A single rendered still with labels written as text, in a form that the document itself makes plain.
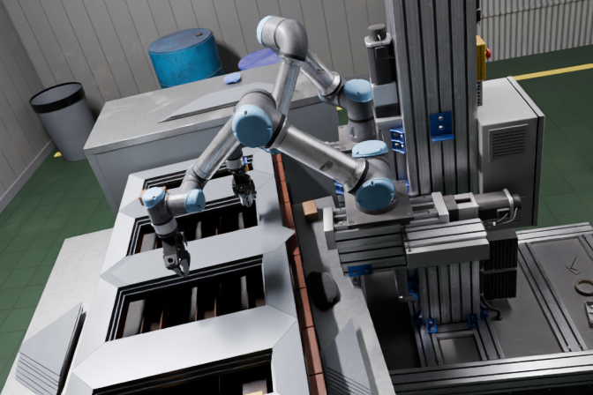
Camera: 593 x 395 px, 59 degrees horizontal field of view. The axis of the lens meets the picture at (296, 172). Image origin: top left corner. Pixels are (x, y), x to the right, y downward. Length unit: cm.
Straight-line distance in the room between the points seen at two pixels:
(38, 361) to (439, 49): 173
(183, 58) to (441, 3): 315
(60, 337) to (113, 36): 382
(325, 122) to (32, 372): 170
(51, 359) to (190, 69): 301
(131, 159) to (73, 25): 298
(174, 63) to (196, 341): 316
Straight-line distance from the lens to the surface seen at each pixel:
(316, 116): 273
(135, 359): 184
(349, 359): 180
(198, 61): 462
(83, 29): 564
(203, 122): 271
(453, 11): 174
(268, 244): 204
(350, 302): 201
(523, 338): 252
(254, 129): 149
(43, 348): 220
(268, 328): 174
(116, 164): 287
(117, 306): 208
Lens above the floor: 214
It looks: 32 degrees down
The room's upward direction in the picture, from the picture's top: 13 degrees counter-clockwise
